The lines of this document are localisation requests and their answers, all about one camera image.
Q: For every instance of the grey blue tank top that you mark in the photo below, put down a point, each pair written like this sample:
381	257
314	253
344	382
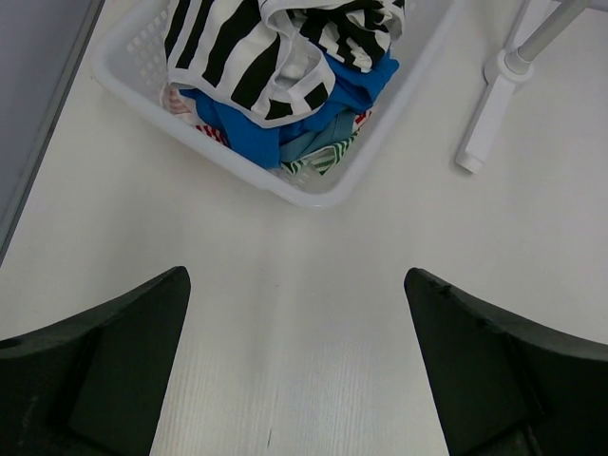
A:
308	142

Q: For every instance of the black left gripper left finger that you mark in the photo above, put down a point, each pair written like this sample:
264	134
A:
94	383

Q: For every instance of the white plastic perforated basket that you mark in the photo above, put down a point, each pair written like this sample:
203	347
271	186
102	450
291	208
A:
127	62

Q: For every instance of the metal corner frame post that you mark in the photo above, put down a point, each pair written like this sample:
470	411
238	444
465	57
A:
42	46

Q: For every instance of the green white striped tank top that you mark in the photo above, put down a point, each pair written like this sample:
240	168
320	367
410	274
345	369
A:
323	159

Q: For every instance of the bright blue tank top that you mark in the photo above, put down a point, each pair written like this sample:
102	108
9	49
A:
353	90

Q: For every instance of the metal clothes rack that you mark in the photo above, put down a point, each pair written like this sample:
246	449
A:
535	28

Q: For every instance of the black white striped tank top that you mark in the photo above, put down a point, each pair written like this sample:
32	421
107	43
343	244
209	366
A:
273	61

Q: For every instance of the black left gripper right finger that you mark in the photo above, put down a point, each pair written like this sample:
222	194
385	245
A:
503	384

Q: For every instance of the red white striped tank top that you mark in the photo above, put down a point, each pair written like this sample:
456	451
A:
185	108

